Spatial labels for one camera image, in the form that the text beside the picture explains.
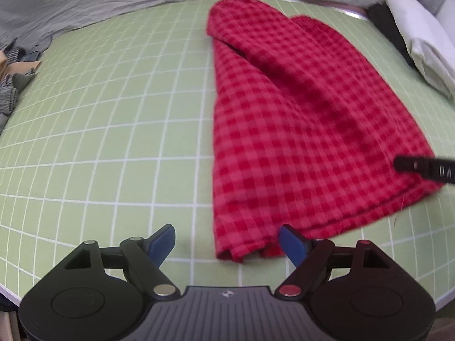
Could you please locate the beige garment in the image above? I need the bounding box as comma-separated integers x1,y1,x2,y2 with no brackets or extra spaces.
0,52,42,80

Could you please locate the blue plaid shirt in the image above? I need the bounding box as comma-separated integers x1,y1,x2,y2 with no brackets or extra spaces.
1,37,42,65

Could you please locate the folded white cloth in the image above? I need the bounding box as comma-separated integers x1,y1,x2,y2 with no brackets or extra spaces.
386,0,454,101

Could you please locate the green grid cutting mat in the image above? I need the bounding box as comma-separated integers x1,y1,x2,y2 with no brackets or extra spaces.
0,0,455,308

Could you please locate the grey long-sleeve garment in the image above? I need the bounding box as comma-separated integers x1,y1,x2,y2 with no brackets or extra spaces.
0,68,36,132

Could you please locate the red checkered cloth garment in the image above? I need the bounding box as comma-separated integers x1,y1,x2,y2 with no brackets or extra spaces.
207,0,440,263

